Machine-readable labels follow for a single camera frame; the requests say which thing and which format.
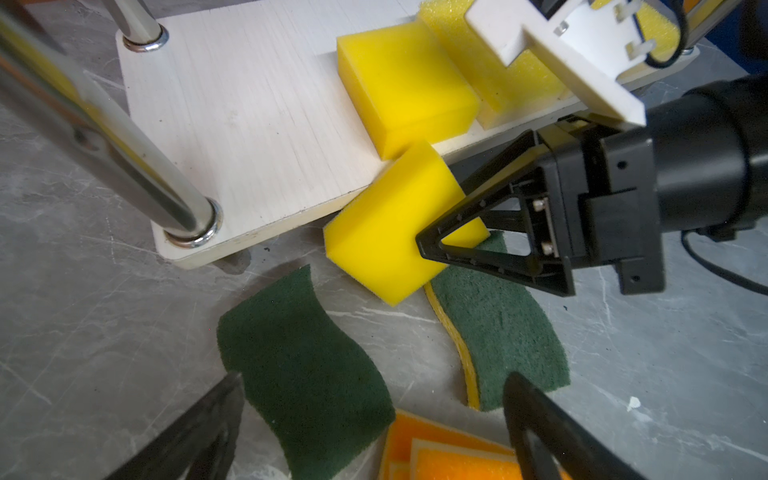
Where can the green scouring sponge left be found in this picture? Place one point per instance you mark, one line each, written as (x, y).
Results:
(319, 392)

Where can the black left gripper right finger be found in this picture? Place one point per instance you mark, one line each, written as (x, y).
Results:
(548, 442)

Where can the green scouring sponge right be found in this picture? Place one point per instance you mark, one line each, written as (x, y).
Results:
(497, 328)

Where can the orange sponge stack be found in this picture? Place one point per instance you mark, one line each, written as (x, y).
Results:
(418, 448)

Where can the white two-tier shelf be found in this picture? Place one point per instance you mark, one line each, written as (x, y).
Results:
(246, 103)

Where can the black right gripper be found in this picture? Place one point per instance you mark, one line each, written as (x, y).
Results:
(533, 215)

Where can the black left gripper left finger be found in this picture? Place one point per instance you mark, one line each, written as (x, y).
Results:
(200, 444)

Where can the yellow sponge stack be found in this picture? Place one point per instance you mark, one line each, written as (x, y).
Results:
(405, 87)

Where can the green scouring sponge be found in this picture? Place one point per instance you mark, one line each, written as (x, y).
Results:
(319, 392)
(497, 328)

